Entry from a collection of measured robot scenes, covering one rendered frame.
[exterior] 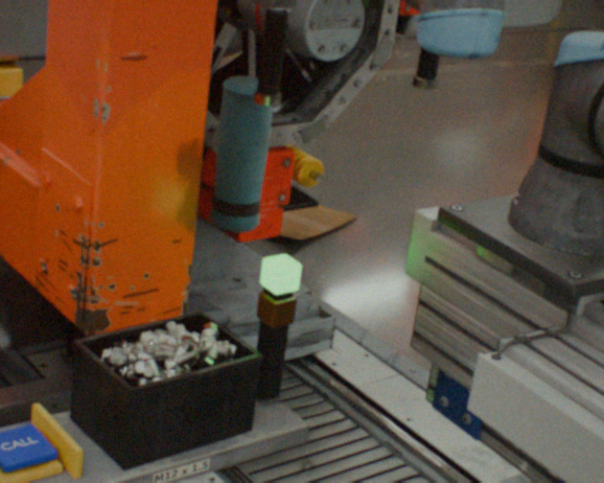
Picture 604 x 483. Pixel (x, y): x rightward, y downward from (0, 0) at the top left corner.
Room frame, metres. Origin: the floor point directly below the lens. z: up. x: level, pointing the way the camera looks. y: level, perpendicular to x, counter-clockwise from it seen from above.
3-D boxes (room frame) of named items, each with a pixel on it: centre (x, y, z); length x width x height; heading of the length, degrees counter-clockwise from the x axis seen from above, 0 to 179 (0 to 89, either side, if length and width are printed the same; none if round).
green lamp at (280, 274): (1.51, 0.03, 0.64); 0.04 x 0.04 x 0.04; 40
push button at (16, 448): (1.27, 0.31, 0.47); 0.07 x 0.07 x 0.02; 40
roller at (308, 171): (2.36, 0.08, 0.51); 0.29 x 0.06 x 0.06; 40
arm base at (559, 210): (1.35, -0.30, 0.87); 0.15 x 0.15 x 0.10
